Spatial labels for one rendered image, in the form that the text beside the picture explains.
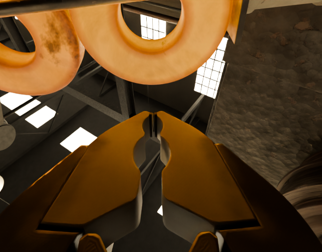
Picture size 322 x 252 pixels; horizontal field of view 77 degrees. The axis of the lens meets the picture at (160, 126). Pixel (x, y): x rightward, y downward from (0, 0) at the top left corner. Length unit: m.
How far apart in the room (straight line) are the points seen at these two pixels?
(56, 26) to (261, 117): 0.52
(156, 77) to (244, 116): 0.42
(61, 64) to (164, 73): 0.12
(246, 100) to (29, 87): 0.49
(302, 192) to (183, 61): 0.41
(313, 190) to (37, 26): 0.53
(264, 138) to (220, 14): 0.49
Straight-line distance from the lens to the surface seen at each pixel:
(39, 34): 0.25
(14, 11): 0.23
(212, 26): 0.23
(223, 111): 0.65
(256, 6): 0.23
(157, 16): 7.35
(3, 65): 0.30
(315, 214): 0.57
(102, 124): 9.68
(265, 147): 0.69
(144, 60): 0.24
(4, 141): 3.09
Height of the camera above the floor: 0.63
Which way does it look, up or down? 49 degrees up
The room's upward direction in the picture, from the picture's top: 179 degrees counter-clockwise
